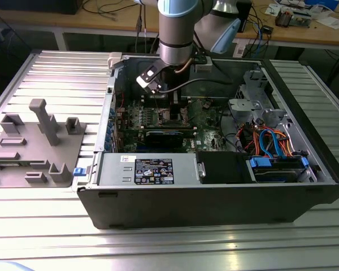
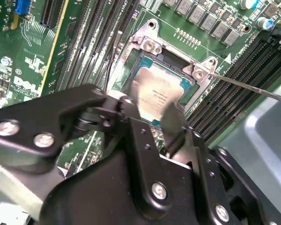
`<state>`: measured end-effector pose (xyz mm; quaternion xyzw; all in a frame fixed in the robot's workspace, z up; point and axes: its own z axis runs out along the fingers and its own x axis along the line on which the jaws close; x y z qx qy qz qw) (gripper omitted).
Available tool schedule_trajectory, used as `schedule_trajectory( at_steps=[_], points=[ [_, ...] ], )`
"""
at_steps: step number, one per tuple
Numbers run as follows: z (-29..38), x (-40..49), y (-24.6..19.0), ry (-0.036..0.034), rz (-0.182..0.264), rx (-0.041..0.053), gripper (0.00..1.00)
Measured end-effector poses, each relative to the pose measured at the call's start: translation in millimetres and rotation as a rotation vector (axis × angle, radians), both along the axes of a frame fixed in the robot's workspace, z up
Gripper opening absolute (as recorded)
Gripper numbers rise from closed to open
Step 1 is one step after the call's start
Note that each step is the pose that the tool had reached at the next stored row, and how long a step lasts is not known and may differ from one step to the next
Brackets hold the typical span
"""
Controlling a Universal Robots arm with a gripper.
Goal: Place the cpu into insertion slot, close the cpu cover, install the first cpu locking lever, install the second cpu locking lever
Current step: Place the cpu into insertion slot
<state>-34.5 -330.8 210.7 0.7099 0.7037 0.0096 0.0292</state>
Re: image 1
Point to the silver green CPU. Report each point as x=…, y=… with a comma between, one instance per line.
x=166, y=115

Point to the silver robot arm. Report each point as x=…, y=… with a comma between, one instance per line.
x=175, y=28

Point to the CPU socket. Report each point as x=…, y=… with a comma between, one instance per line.
x=185, y=120

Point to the blue expansion slot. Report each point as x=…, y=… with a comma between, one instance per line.
x=142, y=147

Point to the grey case release latch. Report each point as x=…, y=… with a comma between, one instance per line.
x=114, y=59

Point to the black graphics card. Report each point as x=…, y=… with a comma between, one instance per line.
x=164, y=139

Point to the green motherboard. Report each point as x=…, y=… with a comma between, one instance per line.
x=209, y=138

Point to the metal drive cage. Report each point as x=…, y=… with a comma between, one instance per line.
x=243, y=104

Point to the wooden desk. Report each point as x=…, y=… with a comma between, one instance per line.
x=101, y=19

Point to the small black tower box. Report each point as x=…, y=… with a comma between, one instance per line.
x=245, y=17

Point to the silver power supply box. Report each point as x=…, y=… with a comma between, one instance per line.
x=115, y=169

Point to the blue case latch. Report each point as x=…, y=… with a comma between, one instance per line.
x=79, y=171

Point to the open electronics module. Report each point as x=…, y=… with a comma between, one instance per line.
x=285, y=19

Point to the black grey PC case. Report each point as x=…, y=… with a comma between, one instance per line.
x=186, y=209

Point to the hard disk in blue carrier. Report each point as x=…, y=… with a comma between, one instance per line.
x=274, y=175

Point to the black equipment box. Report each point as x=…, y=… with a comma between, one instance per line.
x=36, y=7

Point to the grey parts rack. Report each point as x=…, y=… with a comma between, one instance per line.
x=31, y=152

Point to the white papers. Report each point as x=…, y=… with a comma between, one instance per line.
x=332, y=22

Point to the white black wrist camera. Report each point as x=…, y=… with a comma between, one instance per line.
x=148, y=76

